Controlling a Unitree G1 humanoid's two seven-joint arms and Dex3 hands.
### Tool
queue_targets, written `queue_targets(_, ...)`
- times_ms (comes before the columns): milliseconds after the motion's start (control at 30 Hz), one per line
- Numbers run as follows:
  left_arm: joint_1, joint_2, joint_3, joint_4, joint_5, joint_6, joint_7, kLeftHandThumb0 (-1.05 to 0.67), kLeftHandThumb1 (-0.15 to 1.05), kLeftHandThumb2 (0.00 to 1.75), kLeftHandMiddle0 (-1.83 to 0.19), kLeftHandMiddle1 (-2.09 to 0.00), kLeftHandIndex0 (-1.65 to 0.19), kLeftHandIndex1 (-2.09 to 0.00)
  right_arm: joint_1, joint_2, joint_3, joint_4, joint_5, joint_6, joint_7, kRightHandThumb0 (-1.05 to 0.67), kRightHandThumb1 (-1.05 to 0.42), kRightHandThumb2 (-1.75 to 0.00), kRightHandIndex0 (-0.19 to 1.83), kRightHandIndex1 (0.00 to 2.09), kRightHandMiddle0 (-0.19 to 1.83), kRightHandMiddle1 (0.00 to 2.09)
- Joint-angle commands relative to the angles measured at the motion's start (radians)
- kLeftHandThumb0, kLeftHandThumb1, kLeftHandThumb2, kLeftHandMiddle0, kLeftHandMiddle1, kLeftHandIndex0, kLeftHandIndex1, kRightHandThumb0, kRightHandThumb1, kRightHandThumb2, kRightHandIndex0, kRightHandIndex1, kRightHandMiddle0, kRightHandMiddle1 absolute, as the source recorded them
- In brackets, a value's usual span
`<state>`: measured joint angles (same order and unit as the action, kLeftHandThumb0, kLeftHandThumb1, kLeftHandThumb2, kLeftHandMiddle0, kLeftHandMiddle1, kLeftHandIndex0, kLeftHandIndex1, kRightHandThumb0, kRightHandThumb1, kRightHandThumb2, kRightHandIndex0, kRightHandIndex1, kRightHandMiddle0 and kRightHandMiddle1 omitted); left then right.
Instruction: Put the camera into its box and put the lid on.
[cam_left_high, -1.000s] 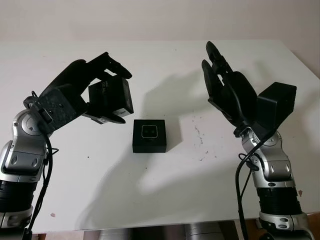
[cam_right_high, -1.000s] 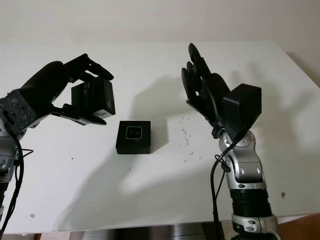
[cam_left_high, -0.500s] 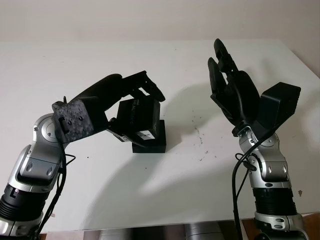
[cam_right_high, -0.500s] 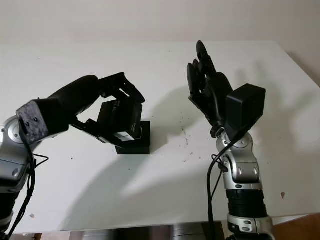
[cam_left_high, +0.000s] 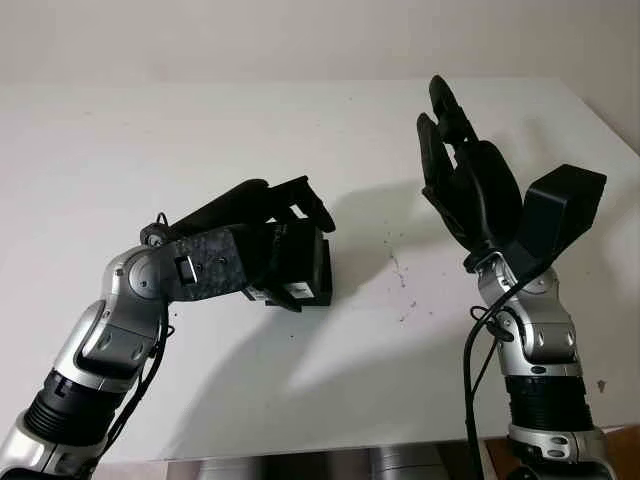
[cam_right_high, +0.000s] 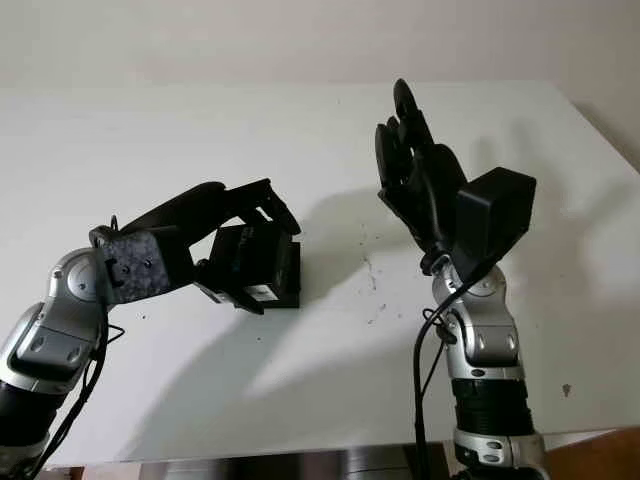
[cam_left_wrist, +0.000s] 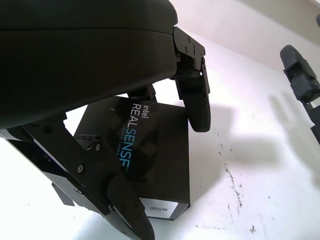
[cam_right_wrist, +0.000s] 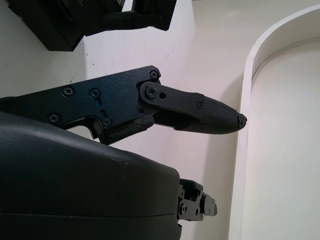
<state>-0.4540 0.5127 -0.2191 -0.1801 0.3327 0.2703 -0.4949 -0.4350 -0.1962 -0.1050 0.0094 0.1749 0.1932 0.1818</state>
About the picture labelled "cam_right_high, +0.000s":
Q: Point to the black box base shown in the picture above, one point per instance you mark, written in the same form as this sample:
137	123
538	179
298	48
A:
292	280

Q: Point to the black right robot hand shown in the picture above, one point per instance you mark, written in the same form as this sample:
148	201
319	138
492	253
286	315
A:
435	195

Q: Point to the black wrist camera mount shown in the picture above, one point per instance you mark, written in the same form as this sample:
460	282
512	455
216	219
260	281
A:
140	265
495	210

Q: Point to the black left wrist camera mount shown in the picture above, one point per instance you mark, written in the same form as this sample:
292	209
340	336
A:
140	265

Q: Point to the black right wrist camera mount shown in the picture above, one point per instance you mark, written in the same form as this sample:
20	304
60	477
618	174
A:
495	210

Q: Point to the silver robot torso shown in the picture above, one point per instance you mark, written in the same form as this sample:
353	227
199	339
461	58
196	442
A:
365	465

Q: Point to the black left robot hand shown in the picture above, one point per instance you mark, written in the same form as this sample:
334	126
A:
190	210

